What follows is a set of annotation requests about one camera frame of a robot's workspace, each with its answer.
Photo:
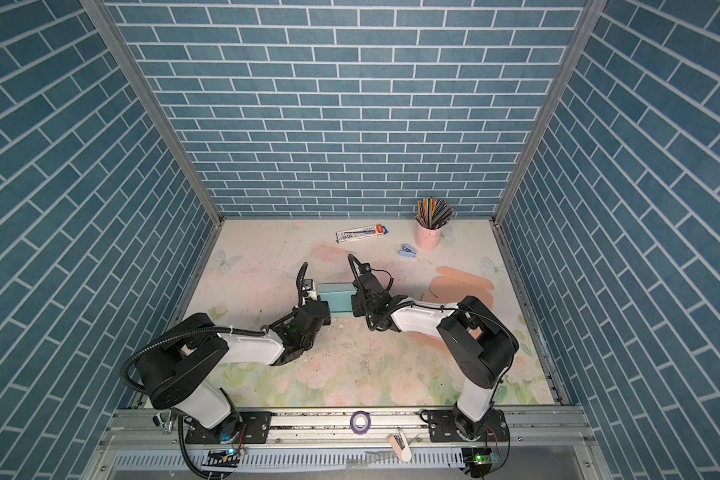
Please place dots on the light blue paper box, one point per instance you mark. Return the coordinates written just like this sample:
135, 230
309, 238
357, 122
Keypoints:
338, 296

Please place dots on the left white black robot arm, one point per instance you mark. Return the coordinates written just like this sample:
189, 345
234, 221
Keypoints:
172, 370

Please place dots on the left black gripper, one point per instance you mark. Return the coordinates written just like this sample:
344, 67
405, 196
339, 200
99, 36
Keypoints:
327, 319

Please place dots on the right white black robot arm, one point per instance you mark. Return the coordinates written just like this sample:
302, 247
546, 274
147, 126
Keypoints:
482, 347

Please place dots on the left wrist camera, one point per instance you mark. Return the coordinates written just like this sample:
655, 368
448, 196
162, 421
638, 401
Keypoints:
309, 290

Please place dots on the pink pen cup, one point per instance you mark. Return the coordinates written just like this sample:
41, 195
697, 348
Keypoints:
427, 239

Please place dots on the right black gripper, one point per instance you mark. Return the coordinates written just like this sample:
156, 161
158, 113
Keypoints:
356, 310

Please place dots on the white pink small tool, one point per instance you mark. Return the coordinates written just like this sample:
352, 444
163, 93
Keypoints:
400, 446

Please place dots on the colored pencils bundle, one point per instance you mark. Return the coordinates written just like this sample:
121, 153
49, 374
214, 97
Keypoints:
433, 213

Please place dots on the pink flat paper box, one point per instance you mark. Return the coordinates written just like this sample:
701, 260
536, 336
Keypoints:
451, 285

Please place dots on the white pencil box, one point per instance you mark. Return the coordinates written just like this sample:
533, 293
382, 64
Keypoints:
361, 233

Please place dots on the metal base rail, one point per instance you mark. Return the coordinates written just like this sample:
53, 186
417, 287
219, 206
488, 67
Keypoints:
521, 442

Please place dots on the blue small stapler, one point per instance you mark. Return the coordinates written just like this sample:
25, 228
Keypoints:
407, 251

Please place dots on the purple tape roll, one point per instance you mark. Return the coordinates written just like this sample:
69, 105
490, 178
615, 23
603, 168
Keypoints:
360, 422

